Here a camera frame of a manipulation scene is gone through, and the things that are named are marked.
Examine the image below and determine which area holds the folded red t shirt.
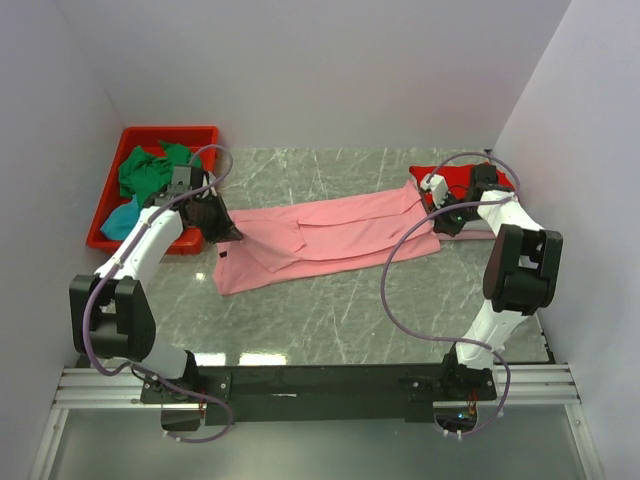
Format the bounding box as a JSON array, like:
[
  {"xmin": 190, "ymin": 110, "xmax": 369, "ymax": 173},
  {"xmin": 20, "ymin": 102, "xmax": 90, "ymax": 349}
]
[{"xmin": 403, "ymin": 162, "xmax": 518, "ymax": 217}]

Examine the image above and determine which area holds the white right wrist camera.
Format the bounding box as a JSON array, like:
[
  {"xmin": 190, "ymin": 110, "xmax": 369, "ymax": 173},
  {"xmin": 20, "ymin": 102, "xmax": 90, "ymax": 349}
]
[{"xmin": 419, "ymin": 174, "xmax": 449, "ymax": 209}]

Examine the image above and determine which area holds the green t shirt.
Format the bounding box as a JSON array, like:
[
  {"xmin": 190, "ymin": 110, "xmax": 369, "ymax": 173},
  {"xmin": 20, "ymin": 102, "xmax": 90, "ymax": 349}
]
[{"xmin": 118, "ymin": 141, "xmax": 192, "ymax": 209}]

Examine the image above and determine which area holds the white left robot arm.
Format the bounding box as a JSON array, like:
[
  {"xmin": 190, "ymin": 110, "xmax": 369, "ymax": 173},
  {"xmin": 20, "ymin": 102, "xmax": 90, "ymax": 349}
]
[{"xmin": 69, "ymin": 165, "xmax": 243, "ymax": 402}]

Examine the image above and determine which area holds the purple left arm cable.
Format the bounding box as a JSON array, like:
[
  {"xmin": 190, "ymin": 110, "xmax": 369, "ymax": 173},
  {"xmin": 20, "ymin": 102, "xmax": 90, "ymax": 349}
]
[{"xmin": 82, "ymin": 144, "xmax": 236, "ymax": 444}]

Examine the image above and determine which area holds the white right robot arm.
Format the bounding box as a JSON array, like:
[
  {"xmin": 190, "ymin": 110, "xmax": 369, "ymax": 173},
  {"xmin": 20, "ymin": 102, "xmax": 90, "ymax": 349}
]
[{"xmin": 420, "ymin": 163, "xmax": 564, "ymax": 399}]

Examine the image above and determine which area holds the red plastic bin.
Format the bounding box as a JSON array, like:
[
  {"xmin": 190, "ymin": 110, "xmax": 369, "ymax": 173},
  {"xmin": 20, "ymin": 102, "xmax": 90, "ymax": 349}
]
[{"xmin": 86, "ymin": 126, "xmax": 218, "ymax": 253}]

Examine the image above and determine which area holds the blue t shirt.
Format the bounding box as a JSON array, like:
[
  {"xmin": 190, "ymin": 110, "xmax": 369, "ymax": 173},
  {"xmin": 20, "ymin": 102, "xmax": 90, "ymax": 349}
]
[{"xmin": 100, "ymin": 195, "xmax": 140, "ymax": 241}]

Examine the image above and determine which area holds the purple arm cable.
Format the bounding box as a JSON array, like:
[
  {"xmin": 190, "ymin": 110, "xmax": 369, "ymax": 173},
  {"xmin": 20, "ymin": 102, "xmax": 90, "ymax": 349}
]
[
  {"xmin": 82, "ymin": 144, "xmax": 236, "ymax": 444},
  {"xmin": 380, "ymin": 152, "xmax": 521, "ymax": 437}
]

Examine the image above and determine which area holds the aluminium frame rail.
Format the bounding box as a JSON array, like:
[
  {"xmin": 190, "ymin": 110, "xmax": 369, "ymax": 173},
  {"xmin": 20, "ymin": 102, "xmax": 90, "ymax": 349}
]
[{"xmin": 29, "ymin": 264, "xmax": 601, "ymax": 480}]

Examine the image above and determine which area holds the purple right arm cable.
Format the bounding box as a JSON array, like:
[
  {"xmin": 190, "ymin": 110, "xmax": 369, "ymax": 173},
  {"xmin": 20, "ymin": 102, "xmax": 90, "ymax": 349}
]
[{"xmin": 380, "ymin": 152, "xmax": 521, "ymax": 437}]

